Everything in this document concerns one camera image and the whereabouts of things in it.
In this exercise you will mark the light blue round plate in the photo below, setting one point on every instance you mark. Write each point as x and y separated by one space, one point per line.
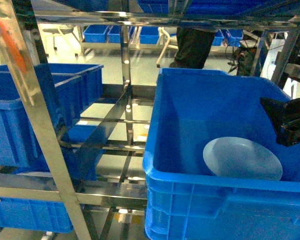
236 157

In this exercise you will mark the blue bin bottom left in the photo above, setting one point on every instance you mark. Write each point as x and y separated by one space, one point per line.
36 215

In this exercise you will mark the blue bin left rear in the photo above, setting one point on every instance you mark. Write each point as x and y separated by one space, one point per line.
77 85

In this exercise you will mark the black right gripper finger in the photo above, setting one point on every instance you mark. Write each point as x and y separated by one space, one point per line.
285 119

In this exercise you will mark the steel shelf rack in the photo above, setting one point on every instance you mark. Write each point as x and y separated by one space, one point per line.
22 48

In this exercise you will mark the blue bin left front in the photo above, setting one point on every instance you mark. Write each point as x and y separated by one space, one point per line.
18 144

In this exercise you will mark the blue bin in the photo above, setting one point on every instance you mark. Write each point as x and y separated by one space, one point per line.
36 215
18 144
77 85

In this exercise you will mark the blue bin right shelf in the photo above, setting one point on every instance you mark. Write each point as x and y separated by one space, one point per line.
186 201

